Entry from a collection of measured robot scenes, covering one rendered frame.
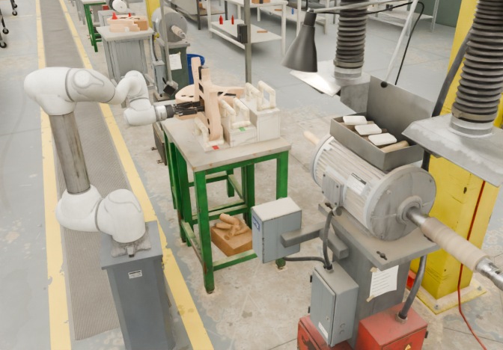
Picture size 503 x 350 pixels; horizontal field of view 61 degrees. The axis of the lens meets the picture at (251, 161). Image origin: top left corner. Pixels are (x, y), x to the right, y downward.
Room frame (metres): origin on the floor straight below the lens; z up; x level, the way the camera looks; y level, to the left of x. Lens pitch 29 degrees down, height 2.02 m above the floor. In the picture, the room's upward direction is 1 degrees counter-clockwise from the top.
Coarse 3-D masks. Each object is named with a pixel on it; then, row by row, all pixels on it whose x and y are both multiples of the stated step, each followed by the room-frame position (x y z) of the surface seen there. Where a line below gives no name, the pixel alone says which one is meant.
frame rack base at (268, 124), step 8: (248, 104) 2.33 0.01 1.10; (256, 104) 2.33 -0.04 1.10; (240, 112) 2.40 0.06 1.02; (256, 112) 2.20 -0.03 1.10; (264, 112) 2.20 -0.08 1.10; (272, 112) 2.21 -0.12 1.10; (280, 112) 2.22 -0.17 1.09; (256, 120) 2.17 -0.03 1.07; (264, 120) 2.19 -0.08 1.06; (272, 120) 2.21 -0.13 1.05; (280, 120) 2.23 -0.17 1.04; (264, 128) 2.19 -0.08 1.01; (272, 128) 2.21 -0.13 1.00; (264, 136) 2.19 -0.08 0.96; (272, 136) 2.21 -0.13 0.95
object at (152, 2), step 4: (148, 0) 8.69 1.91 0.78; (152, 0) 8.72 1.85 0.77; (156, 0) 8.75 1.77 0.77; (148, 4) 8.70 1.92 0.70; (152, 4) 8.71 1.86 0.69; (156, 4) 8.75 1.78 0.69; (148, 8) 8.74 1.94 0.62; (152, 8) 8.71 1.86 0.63; (148, 12) 8.78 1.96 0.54; (152, 12) 8.71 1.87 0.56; (148, 16) 8.84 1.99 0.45; (148, 20) 8.88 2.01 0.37; (152, 28) 8.69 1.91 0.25; (156, 32) 8.72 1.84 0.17; (156, 36) 8.72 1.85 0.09
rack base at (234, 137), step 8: (224, 120) 2.28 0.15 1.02; (240, 120) 2.28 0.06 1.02; (224, 128) 2.20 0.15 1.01; (248, 128) 2.17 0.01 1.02; (256, 128) 2.17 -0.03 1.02; (224, 136) 2.21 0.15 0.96; (232, 136) 2.12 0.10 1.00; (240, 136) 2.14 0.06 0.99; (248, 136) 2.15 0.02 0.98; (256, 136) 2.17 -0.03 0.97; (232, 144) 2.12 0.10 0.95; (240, 144) 2.13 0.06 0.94
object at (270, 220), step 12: (264, 204) 1.29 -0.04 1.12; (276, 204) 1.28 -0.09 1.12; (288, 204) 1.28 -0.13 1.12; (252, 216) 1.26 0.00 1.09; (264, 216) 1.21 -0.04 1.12; (276, 216) 1.21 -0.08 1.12; (288, 216) 1.23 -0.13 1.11; (300, 216) 1.25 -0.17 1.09; (252, 228) 1.26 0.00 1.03; (264, 228) 1.19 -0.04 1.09; (276, 228) 1.21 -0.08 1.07; (288, 228) 1.23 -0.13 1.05; (300, 228) 1.25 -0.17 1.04; (252, 240) 1.27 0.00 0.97; (264, 240) 1.19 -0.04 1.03; (276, 240) 1.21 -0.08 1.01; (264, 252) 1.19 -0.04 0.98; (276, 252) 1.21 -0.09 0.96; (288, 252) 1.23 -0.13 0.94; (324, 264) 1.15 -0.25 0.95
